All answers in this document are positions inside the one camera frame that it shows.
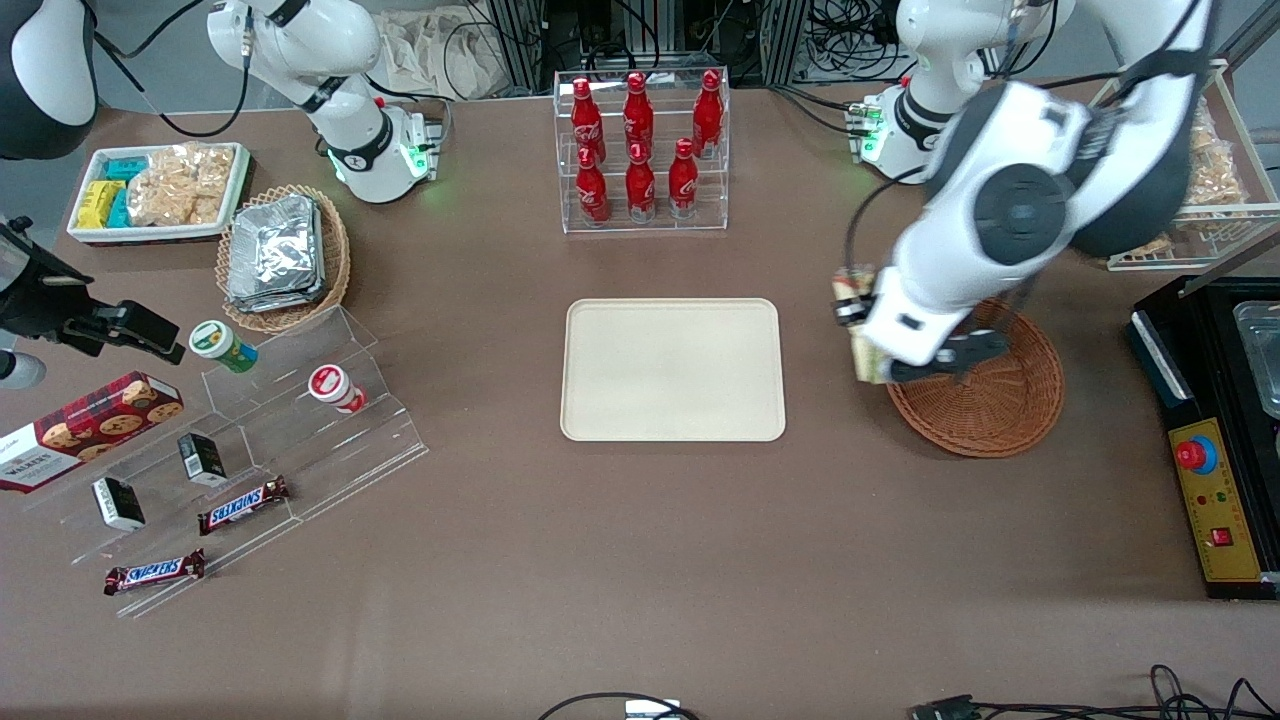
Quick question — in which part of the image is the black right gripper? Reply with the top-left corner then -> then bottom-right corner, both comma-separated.
0,220 -> 188,364

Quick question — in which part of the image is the triangular sandwich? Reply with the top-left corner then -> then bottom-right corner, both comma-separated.
837,264 -> 894,388

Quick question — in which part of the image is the white rectangular snack tray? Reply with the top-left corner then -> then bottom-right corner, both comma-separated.
66,141 -> 254,246

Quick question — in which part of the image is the empty brown wicker basket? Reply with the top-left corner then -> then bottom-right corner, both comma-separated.
885,297 -> 1067,460

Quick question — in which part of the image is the beige plastic tray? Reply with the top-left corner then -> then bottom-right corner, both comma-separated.
559,297 -> 788,444

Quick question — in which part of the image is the wicker basket with foil packs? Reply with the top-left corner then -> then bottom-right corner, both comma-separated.
215,184 -> 353,335

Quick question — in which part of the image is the green lidded snack cup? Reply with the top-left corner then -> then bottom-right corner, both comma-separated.
188,319 -> 260,375

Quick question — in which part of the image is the red tartan cookie box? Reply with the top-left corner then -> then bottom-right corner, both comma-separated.
0,370 -> 186,495

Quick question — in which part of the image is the yellow snack pack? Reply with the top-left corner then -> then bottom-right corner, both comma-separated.
76,180 -> 127,231

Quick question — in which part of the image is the small black box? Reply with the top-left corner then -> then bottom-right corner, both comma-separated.
91,475 -> 148,533
176,431 -> 230,489

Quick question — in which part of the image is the clear bag of crackers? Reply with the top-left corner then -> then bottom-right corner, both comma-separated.
126,143 -> 238,229

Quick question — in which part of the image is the silver foil pack stack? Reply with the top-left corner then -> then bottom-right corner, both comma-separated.
225,194 -> 329,315

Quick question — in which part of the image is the clear acrylic bottle rack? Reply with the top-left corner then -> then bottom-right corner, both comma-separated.
552,68 -> 732,236

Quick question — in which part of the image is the red lidded snack cup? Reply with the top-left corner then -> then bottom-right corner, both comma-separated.
306,364 -> 368,416

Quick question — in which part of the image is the brown Snickers bar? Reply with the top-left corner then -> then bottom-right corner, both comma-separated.
196,475 -> 292,537
102,547 -> 208,598

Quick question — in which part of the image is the red cola bottle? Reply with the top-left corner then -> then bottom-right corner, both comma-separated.
691,69 -> 726,161
571,77 -> 607,167
575,146 -> 612,228
625,142 -> 658,224
667,138 -> 700,222
622,72 -> 656,161

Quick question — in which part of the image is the clear acrylic stepped display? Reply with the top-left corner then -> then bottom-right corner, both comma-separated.
20,305 -> 432,622

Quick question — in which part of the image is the clear bag of fried snacks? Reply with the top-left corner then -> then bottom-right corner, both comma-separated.
1182,97 -> 1249,209

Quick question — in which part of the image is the black machine with yellow panel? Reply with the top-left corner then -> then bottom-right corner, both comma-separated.
1127,272 -> 1280,602

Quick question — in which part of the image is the beige cloth bag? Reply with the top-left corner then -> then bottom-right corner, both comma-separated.
378,8 -> 514,102

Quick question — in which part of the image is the clear container on machine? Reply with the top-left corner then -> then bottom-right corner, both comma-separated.
1232,299 -> 1280,422

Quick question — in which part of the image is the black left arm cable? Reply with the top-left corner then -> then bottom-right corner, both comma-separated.
842,164 -> 937,277

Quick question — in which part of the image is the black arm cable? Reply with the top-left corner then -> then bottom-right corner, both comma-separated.
842,164 -> 937,277
92,0 -> 254,140

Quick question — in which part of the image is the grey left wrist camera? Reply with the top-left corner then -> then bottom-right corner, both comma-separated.
888,330 -> 1008,387

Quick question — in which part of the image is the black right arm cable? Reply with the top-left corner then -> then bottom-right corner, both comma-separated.
92,0 -> 254,140

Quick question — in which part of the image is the black cable bundle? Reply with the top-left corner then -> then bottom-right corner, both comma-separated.
800,0 -> 913,89

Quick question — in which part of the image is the white wire rack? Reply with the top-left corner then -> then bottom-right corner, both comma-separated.
1093,58 -> 1280,273

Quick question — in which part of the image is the black connector with cables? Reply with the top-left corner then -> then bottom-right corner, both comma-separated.
910,664 -> 1280,720

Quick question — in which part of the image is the aluminium frame structure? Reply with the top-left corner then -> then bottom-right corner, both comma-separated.
484,0 -> 813,91

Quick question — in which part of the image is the black looped cable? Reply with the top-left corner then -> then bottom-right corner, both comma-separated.
537,691 -> 703,720

